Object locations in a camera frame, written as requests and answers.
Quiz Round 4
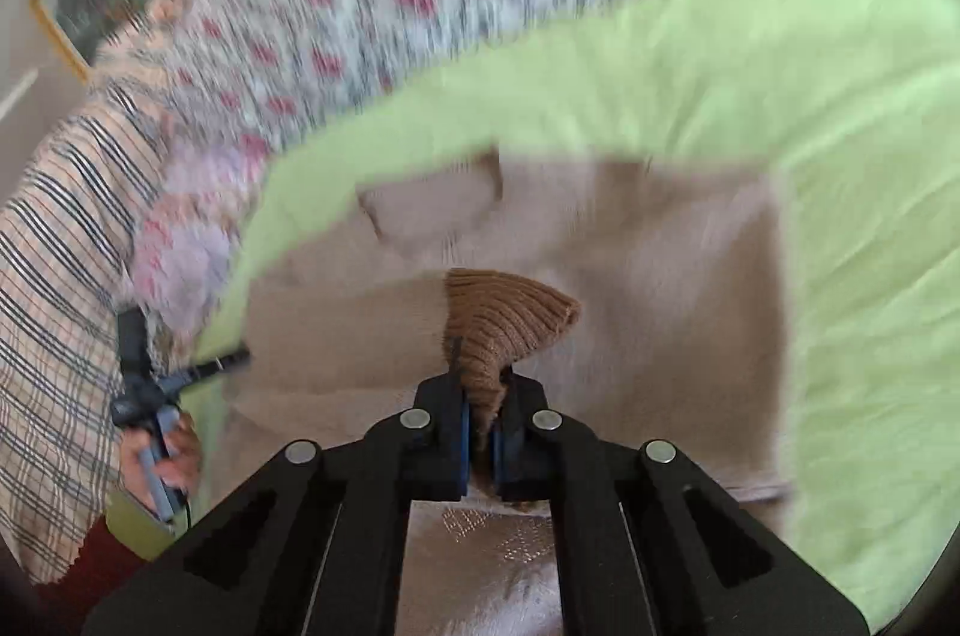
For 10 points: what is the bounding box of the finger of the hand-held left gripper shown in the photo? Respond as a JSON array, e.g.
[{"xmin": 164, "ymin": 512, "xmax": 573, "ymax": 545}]
[{"xmin": 169, "ymin": 346, "xmax": 253, "ymax": 391}]

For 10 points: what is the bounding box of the person's left hand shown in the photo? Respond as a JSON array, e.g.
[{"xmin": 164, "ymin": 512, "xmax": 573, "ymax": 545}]
[{"xmin": 118, "ymin": 409, "xmax": 203, "ymax": 518}]

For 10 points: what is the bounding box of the beige knit sweater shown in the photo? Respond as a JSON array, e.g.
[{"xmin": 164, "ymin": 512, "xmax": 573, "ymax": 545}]
[{"xmin": 223, "ymin": 151, "xmax": 797, "ymax": 636}]

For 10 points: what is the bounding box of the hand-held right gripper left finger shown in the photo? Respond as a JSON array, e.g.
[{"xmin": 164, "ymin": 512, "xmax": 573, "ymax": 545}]
[{"xmin": 81, "ymin": 372, "xmax": 473, "ymax": 636}]

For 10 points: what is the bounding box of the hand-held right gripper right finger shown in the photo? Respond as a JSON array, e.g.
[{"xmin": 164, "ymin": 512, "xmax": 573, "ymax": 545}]
[{"xmin": 491, "ymin": 373, "xmax": 872, "ymax": 636}]

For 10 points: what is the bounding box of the light green bed sheet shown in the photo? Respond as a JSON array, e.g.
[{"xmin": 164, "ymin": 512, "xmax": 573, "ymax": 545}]
[{"xmin": 191, "ymin": 0, "xmax": 960, "ymax": 623}]

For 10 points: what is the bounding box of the purple pink floral pillow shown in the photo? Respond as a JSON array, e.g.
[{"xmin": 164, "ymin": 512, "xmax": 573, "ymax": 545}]
[{"xmin": 131, "ymin": 141, "xmax": 280, "ymax": 346}]

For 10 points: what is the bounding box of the plaid blanket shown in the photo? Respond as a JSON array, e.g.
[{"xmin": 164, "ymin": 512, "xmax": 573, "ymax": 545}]
[{"xmin": 0, "ymin": 27, "xmax": 190, "ymax": 586}]

